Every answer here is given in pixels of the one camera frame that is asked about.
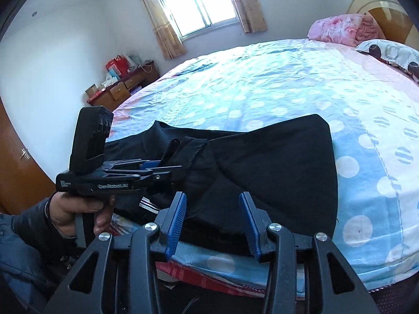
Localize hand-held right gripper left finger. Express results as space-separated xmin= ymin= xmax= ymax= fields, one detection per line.
xmin=44 ymin=191 xmax=188 ymax=314

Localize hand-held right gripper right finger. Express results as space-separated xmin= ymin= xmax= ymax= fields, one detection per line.
xmin=238 ymin=192 xmax=380 ymax=314

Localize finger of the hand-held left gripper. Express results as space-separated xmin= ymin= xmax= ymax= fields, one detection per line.
xmin=141 ymin=165 xmax=183 ymax=184
xmin=105 ymin=159 xmax=161 ymax=171

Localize black pants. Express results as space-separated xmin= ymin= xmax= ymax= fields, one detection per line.
xmin=105 ymin=114 xmax=338 ymax=257

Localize person's left forearm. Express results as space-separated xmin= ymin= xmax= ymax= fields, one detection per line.
xmin=0 ymin=196 xmax=79 ymax=314

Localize person's left hand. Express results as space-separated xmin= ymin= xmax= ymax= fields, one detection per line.
xmin=49 ymin=190 xmax=115 ymax=238

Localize brown wooden desk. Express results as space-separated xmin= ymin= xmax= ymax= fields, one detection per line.
xmin=87 ymin=60 xmax=160 ymax=112

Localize brown wooden door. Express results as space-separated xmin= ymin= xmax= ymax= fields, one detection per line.
xmin=0 ymin=98 xmax=56 ymax=215

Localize red paper bag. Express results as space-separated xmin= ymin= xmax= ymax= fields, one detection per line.
xmin=105 ymin=55 xmax=129 ymax=76

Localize beige patterned curtain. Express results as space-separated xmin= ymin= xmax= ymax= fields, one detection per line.
xmin=226 ymin=0 xmax=268 ymax=33
xmin=133 ymin=0 xmax=188 ymax=60

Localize dotted blue pink bed sheet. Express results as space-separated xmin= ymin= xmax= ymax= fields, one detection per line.
xmin=106 ymin=37 xmax=419 ymax=291

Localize sliding glass window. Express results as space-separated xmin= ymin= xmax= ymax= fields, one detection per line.
xmin=149 ymin=0 xmax=241 ymax=38

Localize pink floral folded quilt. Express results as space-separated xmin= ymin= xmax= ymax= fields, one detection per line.
xmin=308 ymin=14 xmax=387 ymax=47

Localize grey patterned pillow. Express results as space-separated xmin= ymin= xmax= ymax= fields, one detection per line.
xmin=354 ymin=39 xmax=419 ymax=82

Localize wooden bed headboard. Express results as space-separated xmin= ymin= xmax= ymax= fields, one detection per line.
xmin=347 ymin=0 xmax=416 ymax=44

